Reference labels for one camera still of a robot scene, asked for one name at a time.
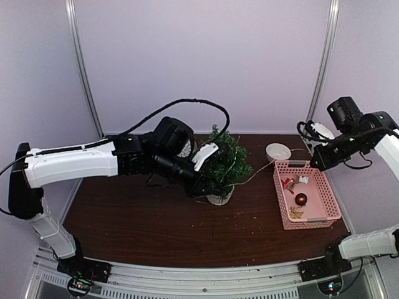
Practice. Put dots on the white light battery box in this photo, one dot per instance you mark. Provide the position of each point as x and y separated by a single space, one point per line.
303 179

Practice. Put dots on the pink plastic basket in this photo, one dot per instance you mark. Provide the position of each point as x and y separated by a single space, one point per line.
321 210

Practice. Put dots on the right aluminium frame post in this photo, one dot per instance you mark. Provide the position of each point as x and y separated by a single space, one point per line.
329 40

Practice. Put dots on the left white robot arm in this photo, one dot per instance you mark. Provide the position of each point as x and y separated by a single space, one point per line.
32 169

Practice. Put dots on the aluminium frame post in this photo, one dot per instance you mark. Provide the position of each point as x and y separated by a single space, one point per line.
84 78
329 40

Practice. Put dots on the left aluminium frame post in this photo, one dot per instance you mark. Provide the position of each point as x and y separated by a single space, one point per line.
84 78

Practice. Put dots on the red bauble ornament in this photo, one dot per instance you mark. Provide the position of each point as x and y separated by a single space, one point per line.
301 199

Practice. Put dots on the white ceramic bowl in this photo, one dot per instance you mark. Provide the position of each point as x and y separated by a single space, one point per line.
277 152

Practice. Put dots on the patterned ceramic plate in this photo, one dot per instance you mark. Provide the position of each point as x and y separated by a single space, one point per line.
188 149

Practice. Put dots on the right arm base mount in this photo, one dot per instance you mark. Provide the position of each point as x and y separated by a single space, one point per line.
320 268

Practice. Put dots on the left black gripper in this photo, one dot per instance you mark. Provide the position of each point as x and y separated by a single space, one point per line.
197 188

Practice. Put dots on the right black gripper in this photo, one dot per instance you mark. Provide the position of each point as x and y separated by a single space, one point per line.
325 162

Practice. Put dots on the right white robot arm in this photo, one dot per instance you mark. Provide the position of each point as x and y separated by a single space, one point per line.
383 140

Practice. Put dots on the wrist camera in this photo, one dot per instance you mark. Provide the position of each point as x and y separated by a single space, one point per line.
206 152
319 131

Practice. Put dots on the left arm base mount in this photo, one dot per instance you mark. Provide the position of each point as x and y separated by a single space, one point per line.
91 270

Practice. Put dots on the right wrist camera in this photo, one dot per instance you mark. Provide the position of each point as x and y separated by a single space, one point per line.
319 131

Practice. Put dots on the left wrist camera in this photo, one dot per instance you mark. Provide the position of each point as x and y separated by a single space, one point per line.
206 152

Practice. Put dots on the small green christmas tree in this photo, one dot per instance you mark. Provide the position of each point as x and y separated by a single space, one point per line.
228 169

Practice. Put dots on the gold star ornament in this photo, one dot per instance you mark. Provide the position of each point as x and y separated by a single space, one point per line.
295 214

